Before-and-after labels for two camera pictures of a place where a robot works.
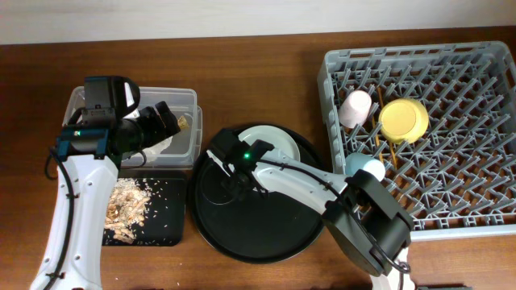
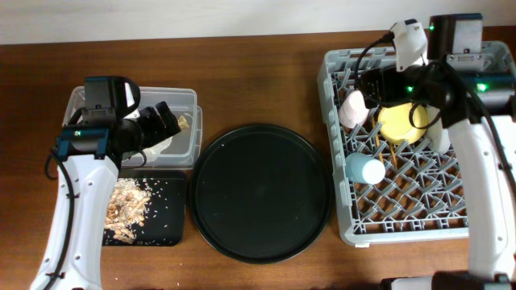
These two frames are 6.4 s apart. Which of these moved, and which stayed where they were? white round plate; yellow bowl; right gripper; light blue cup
Moved: right gripper; white round plate
Stayed: yellow bowl; light blue cup
